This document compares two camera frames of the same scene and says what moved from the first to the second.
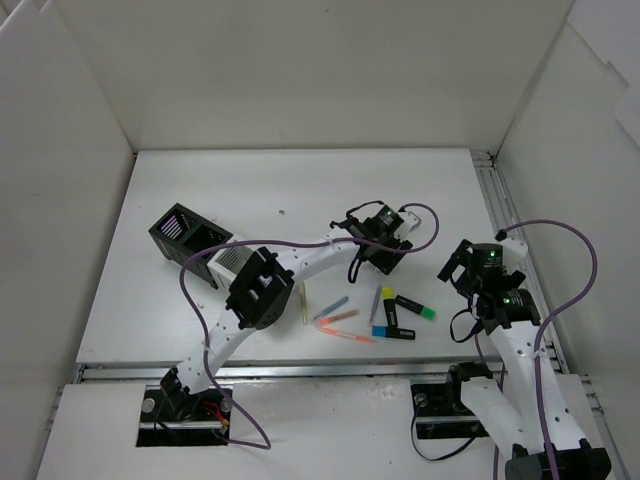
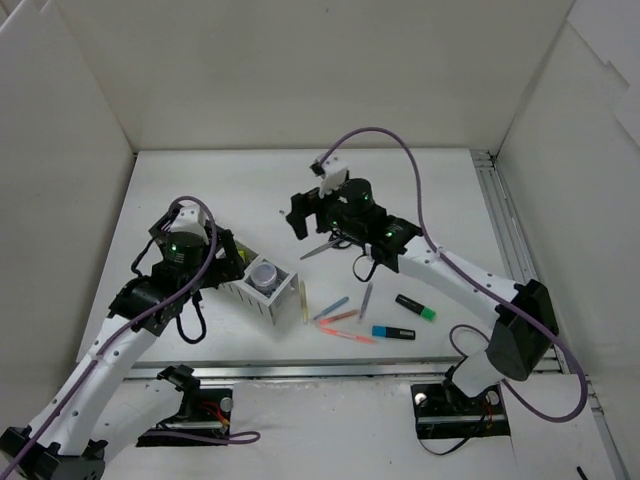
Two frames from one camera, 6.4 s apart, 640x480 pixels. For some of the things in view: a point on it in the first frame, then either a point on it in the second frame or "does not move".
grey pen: x=376 y=303 -> x=364 y=302
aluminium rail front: x=351 y=371 does not move
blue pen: x=332 y=307 does not move
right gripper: x=454 y=265 -> x=306 y=211
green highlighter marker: x=415 y=307 does not move
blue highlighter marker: x=393 y=332 does not move
